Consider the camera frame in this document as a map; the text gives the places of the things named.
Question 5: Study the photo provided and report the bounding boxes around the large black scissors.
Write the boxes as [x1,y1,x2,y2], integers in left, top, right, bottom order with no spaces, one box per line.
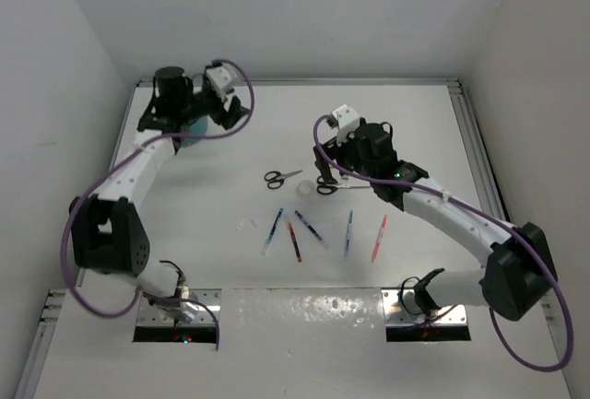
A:
[315,176,369,196]

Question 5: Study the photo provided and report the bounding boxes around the clear tape roll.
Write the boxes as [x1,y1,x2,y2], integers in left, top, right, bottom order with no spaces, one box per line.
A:
[296,180,316,198]

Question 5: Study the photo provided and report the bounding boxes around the small black scissors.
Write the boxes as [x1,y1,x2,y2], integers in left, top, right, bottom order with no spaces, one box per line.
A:
[264,170,302,190]

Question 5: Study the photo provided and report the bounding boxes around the teal capped pen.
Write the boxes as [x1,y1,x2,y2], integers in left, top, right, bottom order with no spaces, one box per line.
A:
[261,207,284,256]

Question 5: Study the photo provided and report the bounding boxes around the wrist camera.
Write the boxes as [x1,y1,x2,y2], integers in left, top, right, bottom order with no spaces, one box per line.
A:
[326,104,360,146]
[204,62,238,103]

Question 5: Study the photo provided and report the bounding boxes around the teal divided pen holder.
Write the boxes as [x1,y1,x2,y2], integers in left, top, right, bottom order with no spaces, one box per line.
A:
[181,117,208,148]

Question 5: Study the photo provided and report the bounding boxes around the red clear pen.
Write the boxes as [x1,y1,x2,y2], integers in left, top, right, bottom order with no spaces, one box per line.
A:
[286,220,302,263]

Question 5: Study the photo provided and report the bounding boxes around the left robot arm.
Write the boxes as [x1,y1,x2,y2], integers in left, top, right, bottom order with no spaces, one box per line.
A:
[62,59,253,323]

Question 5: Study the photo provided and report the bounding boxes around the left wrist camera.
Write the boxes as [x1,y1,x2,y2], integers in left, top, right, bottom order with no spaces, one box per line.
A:
[204,62,238,103]

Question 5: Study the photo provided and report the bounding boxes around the purple capped pen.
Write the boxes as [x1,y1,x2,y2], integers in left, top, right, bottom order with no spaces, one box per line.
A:
[294,210,329,250]

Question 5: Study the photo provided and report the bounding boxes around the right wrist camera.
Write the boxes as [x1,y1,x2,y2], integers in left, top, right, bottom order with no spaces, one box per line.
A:
[326,104,360,146]

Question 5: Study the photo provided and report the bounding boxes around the purple cable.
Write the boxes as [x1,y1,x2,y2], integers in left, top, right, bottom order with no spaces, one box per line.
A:
[60,58,255,349]
[313,115,574,371]

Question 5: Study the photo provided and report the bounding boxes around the blue highlighter pen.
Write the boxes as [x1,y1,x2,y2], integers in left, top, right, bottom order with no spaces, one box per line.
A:
[343,209,354,260]

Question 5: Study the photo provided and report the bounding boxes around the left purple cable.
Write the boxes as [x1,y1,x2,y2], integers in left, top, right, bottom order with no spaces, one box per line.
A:
[60,58,255,349]

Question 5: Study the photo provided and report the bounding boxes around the pink highlighter pen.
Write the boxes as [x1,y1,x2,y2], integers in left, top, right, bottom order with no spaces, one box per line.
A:
[371,215,388,264]

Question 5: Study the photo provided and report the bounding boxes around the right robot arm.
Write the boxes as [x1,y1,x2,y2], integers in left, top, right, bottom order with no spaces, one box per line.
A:
[313,115,558,322]

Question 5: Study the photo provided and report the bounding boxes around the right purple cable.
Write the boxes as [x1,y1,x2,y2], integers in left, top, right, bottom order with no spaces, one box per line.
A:
[313,115,574,371]

